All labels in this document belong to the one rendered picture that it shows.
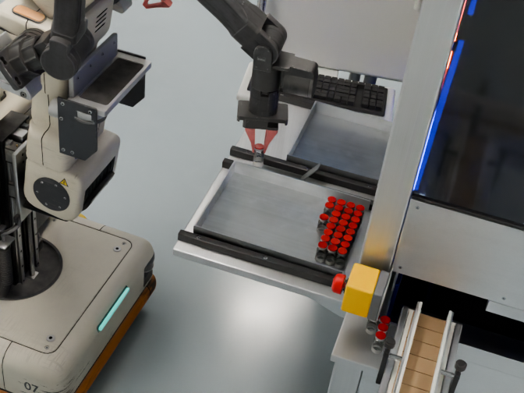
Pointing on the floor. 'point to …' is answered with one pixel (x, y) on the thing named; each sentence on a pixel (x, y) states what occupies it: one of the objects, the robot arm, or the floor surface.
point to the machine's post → (405, 146)
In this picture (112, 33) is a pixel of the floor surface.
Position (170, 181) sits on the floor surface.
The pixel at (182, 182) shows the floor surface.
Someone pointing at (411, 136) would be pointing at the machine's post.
